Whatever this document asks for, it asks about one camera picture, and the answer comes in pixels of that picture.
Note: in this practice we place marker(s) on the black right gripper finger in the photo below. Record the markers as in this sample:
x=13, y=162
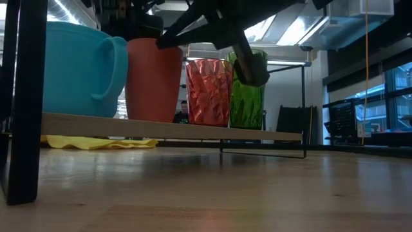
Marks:
x=193, y=38
x=252, y=71

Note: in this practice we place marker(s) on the green faceted plastic tumbler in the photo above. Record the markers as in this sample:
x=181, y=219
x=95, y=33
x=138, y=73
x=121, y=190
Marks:
x=249, y=106

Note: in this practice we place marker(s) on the orange faceted plastic tumbler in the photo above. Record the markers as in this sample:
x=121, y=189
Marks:
x=209, y=96

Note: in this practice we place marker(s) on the plain orange cup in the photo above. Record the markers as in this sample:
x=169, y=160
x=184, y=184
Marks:
x=154, y=83

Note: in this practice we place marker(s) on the black leaning panel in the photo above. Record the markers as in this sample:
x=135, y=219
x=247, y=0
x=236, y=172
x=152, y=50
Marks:
x=293, y=122

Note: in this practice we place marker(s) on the person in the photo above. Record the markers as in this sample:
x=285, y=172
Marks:
x=183, y=117

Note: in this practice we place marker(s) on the black perforated crate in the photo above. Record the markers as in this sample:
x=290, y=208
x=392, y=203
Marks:
x=344, y=120

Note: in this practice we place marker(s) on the yellow cloth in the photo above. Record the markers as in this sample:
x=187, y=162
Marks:
x=96, y=142

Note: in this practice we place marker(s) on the wooden shelf with black frame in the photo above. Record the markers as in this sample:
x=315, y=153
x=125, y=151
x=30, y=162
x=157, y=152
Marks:
x=161, y=129

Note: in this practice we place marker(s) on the black aluminium rig frame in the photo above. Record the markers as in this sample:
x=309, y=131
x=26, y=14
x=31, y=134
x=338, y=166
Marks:
x=354, y=149

